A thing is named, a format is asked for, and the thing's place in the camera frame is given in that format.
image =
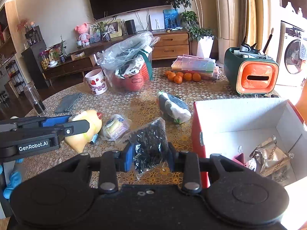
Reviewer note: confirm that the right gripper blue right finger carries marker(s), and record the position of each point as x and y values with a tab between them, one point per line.
172	157

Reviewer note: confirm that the orange green tissue box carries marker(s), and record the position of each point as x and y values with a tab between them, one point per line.
250	73

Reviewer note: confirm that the bag of black beads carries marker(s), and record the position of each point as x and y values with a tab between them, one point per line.
149	145

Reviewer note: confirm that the red cardboard box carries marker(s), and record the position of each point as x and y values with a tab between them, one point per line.
232	126

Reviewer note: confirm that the pink binder clip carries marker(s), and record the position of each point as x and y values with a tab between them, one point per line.
239	158

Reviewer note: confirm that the standing air conditioner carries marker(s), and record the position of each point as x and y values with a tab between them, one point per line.
222	8

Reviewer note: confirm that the pink pig plush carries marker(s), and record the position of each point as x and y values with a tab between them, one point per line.
83	31

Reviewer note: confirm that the white washing machine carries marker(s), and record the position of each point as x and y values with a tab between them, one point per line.
291	56

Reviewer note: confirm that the black speaker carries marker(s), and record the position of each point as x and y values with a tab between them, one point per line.
130	27

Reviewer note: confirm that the yellow curtain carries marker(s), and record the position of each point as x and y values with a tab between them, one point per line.
255	25

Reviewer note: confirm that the yellow cake snack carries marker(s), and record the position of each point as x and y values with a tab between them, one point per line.
115	127

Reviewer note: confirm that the cartoon face squishy toy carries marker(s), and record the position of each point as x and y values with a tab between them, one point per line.
252	164

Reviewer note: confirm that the grey folded cloth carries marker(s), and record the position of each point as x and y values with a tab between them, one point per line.
67	103

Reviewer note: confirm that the tall potted plant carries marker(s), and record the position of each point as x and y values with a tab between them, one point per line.
202	38

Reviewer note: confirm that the white printed snack packet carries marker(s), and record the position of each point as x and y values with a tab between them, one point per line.
282	176

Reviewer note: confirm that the framed photo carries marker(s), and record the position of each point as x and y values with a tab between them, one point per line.
115	28

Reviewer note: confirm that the clear container with plastic bag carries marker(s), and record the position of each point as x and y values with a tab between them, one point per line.
127	65

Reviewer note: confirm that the patterned tissue pack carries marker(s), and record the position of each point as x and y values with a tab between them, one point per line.
173	108

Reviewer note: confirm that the small blue label bottle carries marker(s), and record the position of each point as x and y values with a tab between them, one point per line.
94	139

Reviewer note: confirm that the clear glass bottle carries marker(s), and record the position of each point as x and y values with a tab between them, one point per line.
34	98

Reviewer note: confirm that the white strawberry mug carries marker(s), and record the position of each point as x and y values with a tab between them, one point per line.
95	80

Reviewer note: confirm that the stack of colourful folders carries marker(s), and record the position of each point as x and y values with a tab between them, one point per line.
206	67

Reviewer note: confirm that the blue gloved hand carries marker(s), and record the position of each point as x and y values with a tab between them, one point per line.
12	174

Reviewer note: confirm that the wooden drawer cabinet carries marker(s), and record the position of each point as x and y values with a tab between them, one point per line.
171	44

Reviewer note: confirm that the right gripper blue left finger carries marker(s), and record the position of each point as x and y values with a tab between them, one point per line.
127	156

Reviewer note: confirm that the dark wooden tv console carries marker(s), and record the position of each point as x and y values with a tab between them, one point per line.
78	62

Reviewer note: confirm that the silver Zhoushi snack packet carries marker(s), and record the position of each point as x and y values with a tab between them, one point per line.
269	157

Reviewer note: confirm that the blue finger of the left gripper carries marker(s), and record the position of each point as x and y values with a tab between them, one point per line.
52	121

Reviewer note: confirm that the yellow squishy toy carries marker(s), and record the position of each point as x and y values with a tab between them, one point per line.
83	127

